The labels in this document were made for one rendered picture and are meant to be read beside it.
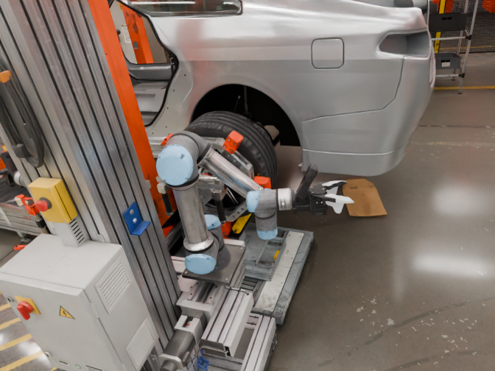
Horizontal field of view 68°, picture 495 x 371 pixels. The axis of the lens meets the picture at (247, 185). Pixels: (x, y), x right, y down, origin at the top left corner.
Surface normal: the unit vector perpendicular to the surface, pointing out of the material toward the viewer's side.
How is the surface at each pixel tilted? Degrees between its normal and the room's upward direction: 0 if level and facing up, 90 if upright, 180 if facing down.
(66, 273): 0
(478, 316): 0
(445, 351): 0
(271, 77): 90
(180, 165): 82
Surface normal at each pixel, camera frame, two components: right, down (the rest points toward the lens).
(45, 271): -0.12, -0.84
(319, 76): -0.37, 0.53
